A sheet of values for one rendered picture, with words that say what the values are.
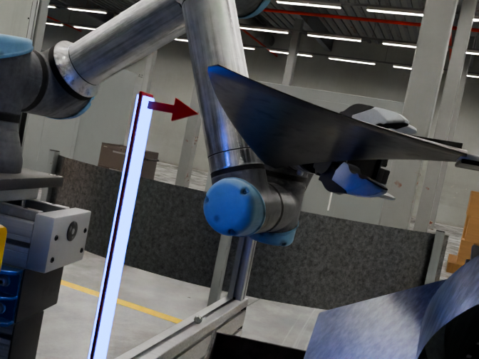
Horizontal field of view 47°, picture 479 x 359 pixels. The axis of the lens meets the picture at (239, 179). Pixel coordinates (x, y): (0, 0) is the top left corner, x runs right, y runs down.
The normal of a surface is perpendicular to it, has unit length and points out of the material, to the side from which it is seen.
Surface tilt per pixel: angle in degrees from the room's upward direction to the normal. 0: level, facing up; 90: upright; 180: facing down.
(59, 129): 90
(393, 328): 55
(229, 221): 89
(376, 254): 90
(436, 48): 90
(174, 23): 130
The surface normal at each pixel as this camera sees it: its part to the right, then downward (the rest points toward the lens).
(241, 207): -0.42, -0.04
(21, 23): 0.93, 0.20
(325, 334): -0.66, -0.69
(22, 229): -0.16, 0.02
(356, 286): 0.25, 0.10
